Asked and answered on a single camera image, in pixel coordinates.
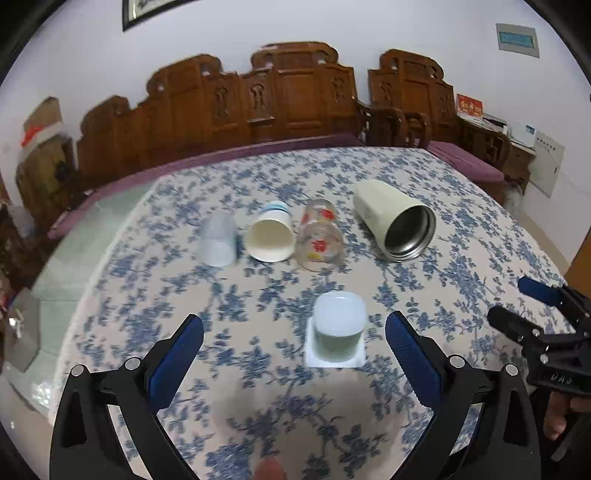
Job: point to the white box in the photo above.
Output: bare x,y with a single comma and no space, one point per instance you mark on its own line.
522,133

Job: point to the purple armchair cushion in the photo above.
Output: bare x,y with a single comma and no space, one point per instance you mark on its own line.
464,159

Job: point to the carved wooden sofa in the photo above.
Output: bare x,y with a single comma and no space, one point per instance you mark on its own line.
240,104

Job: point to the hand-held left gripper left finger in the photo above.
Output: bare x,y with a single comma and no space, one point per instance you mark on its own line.
178,353

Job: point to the blue floral tablecloth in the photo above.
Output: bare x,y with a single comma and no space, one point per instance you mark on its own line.
258,300

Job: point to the person's right hand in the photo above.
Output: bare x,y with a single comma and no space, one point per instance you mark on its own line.
556,413

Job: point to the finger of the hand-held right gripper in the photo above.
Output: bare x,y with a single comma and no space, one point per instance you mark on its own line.
535,289
510,323

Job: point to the white wall cabinet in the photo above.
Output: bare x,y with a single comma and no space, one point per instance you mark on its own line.
547,161

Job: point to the grey wall panel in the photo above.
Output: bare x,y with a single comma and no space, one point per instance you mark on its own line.
518,40

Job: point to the cream steel thermos cup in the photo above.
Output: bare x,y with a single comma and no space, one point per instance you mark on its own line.
395,219

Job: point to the glass cup red print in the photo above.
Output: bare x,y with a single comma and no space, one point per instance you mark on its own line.
318,237

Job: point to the carved wooden armchair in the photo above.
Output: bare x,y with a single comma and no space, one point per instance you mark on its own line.
415,92

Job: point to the translucent plastic cup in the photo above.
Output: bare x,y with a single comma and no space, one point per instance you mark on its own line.
217,241

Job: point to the purple sofa cushion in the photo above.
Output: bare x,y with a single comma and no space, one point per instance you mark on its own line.
194,161

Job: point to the white square plastic cup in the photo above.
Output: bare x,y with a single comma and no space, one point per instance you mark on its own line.
338,332

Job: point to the white paper cup blue stripes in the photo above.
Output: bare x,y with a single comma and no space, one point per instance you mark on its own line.
270,236

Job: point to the red box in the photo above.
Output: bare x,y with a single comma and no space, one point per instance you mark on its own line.
469,105

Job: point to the person's left hand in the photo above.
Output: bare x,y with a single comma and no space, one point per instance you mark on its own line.
270,470

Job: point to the black framed wall picture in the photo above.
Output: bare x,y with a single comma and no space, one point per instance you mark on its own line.
147,11

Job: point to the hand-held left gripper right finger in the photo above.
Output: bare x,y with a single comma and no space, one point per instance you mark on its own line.
411,353

